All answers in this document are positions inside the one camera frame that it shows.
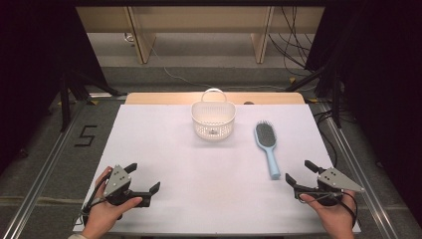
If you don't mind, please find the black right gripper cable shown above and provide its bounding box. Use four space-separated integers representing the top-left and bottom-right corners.
331 190 359 229

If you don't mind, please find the bundle of black cables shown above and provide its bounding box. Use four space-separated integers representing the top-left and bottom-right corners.
268 5 317 78

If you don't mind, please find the white plastic basket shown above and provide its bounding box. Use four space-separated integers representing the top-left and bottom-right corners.
190 88 237 141

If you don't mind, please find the metal floor rail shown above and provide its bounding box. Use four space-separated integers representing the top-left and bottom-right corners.
0 99 88 239
316 101 404 239

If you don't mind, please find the person's left hand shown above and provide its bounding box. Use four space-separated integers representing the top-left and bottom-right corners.
81 166 144 239

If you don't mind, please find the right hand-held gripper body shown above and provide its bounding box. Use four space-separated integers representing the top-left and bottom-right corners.
293 166 366 207

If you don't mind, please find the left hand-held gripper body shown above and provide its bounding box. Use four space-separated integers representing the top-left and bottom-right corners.
103 164 152 208

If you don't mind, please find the person's right hand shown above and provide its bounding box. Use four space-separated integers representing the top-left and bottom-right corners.
298 190 358 239

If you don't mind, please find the black floor cable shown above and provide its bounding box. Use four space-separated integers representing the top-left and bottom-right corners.
313 109 338 168

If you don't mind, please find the white table sheet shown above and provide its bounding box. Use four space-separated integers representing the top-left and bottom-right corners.
73 104 362 235

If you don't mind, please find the light blue hairbrush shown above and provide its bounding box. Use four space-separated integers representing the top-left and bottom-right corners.
253 119 282 181

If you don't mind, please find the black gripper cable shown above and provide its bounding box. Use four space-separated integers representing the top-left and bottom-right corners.
331 190 359 229
79 171 115 227

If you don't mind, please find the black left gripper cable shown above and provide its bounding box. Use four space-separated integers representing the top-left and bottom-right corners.
79 171 115 227

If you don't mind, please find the black curtain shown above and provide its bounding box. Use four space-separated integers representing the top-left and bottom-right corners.
304 0 422 220
0 0 108 173

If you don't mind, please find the wooden table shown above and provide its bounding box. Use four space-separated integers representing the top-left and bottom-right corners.
124 92 307 106

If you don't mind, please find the black tripod stand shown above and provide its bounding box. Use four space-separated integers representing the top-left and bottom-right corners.
59 70 128 133
284 63 344 129

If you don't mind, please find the beige wooden bench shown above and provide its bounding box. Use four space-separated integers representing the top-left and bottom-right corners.
75 5 325 65

